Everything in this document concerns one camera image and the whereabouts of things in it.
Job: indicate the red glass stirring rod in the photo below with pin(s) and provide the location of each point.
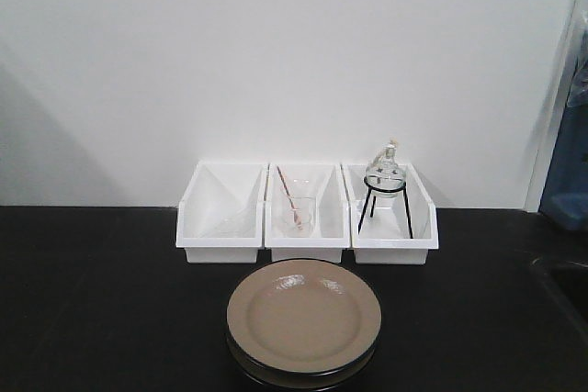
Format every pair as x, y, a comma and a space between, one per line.
294, 209

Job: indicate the middle white plastic bin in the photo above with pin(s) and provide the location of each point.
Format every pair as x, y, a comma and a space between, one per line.
331, 234

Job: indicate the white plastic bin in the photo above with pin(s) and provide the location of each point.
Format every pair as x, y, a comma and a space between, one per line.
384, 238
331, 234
220, 216

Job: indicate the glass beaker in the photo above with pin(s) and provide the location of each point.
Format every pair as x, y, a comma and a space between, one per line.
307, 211

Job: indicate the left white plastic bin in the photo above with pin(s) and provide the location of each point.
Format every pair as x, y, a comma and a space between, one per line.
220, 216

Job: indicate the glass alcohol lamp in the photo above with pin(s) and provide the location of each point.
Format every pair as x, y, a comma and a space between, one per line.
383, 173

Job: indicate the right white plastic bin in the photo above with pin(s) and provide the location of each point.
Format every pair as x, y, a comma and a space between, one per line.
384, 238

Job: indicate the blue container at right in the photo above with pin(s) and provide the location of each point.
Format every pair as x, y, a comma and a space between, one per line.
564, 198

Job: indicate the black sink basin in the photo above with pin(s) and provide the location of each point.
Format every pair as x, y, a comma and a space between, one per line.
566, 283

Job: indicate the black wire tripod stand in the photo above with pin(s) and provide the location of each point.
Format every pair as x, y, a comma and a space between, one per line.
371, 203

